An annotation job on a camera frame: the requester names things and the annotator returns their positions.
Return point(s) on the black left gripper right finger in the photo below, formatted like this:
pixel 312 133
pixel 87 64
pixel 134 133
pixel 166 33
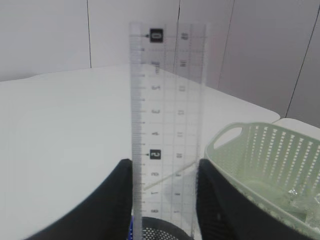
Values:
pixel 228 210

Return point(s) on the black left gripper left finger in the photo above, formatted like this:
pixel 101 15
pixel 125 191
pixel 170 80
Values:
pixel 104 215

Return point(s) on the clear plastic sheet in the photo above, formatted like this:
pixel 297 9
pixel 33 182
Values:
pixel 305 207

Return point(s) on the clear plastic ruler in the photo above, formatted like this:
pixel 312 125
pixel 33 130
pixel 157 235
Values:
pixel 168 72

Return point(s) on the blue safety scissors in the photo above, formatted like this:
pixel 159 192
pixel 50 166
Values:
pixel 130 231

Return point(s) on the black mesh pen holder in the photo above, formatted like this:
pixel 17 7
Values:
pixel 158 229

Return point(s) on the green plastic woven basket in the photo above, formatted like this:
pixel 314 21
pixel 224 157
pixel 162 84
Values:
pixel 278 158

